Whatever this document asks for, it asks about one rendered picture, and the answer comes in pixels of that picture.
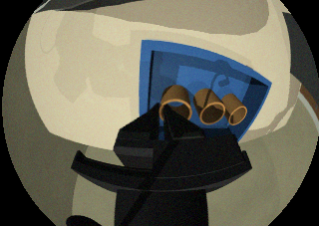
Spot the bronze bushing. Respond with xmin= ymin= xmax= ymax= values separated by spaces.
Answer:
xmin=193 ymin=89 xmax=225 ymax=124
xmin=221 ymin=94 xmax=247 ymax=125
xmin=159 ymin=85 xmax=192 ymax=120

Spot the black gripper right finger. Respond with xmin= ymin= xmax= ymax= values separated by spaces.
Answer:
xmin=163 ymin=104 xmax=206 ymax=140

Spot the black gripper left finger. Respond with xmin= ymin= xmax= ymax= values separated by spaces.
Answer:
xmin=116 ymin=103 xmax=160 ymax=140

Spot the blue open-top crate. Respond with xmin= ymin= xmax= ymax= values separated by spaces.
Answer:
xmin=139 ymin=40 xmax=272 ymax=142

